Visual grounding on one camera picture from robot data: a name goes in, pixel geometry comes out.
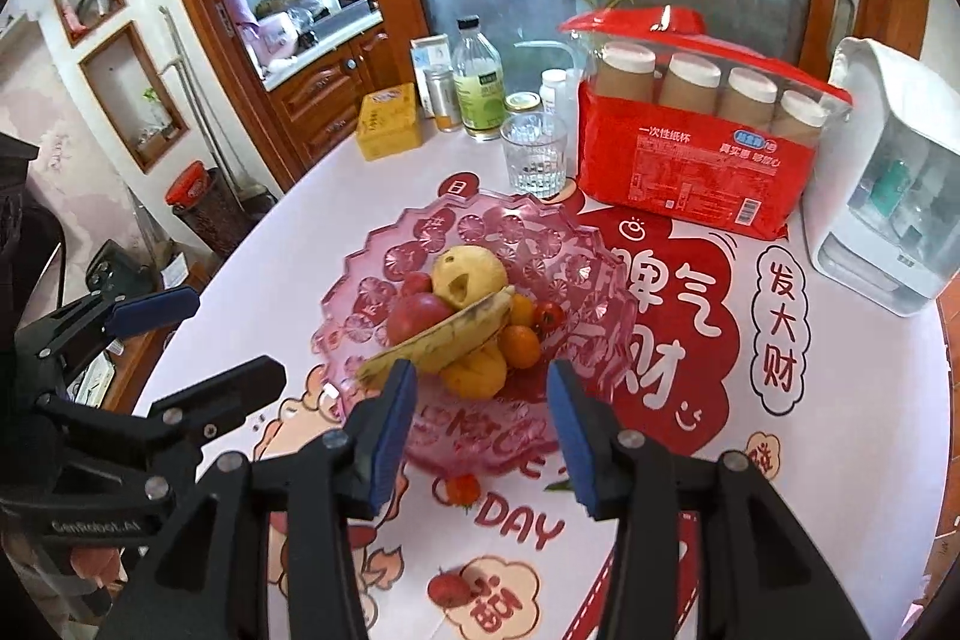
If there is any grey mop pole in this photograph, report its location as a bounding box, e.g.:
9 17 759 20
161 6 248 199

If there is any white carton box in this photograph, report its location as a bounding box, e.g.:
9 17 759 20
411 34 451 116

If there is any clear bottle with green label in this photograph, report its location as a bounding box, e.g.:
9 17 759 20
452 16 505 142

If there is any pink glass fruit plate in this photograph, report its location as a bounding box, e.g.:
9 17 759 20
311 188 638 476

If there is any red paper cup package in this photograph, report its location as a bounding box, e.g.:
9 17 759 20
559 6 854 240

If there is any spotted yellow banana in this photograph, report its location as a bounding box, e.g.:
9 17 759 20
355 285 517 390

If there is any white pill bottle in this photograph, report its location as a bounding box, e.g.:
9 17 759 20
540 68 569 120

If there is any white countertop appliance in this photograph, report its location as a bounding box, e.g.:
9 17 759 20
801 36 960 319

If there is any white squeeze bottle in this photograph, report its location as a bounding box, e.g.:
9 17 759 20
516 40 595 180

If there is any yellow tin box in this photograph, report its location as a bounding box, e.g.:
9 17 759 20
355 83 423 163

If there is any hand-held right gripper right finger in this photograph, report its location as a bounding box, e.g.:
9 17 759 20
545 359 863 640

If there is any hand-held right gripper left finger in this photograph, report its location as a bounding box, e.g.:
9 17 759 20
127 359 419 640

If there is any red apple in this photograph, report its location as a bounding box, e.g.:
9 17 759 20
386 291 455 348

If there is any large yellow orange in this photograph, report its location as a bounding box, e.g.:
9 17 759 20
439 340 509 401

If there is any clear drinking glass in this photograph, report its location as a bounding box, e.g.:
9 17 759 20
501 113 569 199

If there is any pink plastic bag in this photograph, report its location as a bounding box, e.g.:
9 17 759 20
214 0 297 71

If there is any white door handle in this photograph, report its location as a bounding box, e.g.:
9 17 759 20
829 0 860 64

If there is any orange mandarin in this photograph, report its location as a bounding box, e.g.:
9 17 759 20
499 325 542 369

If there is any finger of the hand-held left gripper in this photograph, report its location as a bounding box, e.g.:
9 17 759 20
15 286 201 378
34 355 287 462

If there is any yellow pear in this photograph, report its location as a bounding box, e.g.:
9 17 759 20
430 245 511 311

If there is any wooden side cabinet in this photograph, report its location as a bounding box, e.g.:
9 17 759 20
922 291 960 386

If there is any wooden kitchen cabinet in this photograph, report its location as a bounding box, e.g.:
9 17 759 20
142 0 428 191

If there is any metal can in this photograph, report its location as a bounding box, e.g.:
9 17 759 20
424 68 460 133

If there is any person's left hand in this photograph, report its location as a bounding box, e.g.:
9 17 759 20
71 546 125 618

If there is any woven bin with red lid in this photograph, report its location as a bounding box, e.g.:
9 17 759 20
165 160 252 259

